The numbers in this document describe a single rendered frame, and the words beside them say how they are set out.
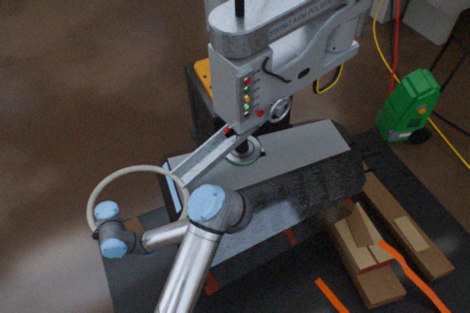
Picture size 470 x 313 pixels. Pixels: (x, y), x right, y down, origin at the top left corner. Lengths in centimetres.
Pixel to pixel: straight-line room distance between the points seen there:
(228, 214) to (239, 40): 73
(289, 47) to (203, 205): 110
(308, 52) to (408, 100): 151
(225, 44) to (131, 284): 183
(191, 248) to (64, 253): 205
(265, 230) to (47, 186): 195
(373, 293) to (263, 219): 93
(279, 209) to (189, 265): 110
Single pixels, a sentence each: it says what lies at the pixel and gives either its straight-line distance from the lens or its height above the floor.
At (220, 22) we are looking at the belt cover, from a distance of 171.
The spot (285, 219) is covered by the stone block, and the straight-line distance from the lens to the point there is 230.
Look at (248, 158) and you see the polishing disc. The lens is 227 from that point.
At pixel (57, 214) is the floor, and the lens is 341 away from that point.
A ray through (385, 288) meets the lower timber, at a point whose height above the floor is 12.
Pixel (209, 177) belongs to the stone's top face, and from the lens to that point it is 223.
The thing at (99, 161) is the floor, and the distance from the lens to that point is 360.
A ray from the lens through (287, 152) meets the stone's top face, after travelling 234.
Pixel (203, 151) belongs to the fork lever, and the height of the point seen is 99.
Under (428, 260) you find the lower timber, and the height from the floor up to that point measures 10.
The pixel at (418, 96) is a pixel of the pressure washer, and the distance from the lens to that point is 340.
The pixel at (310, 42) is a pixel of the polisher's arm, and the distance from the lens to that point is 205.
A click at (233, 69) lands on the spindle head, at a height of 157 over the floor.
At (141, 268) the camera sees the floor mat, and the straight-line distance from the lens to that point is 299.
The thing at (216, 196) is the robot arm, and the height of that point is 168.
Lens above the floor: 269
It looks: 52 degrees down
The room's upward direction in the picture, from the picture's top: 2 degrees counter-clockwise
